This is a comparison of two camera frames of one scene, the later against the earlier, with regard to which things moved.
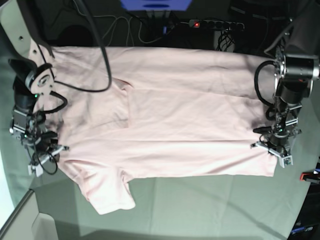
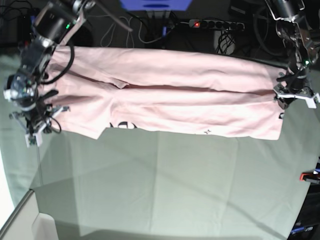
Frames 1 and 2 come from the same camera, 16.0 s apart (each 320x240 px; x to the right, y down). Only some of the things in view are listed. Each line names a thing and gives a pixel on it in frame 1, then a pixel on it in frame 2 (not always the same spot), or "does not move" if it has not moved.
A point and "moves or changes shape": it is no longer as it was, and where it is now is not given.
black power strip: (216, 24) does not move
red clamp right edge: (309, 176) does not move
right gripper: (276, 140) to (283, 95)
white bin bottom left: (27, 223) does not move
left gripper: (46, 154) to (38, 118)
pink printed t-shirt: (130, 113) moves or changes shape
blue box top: (156, 5) does not move
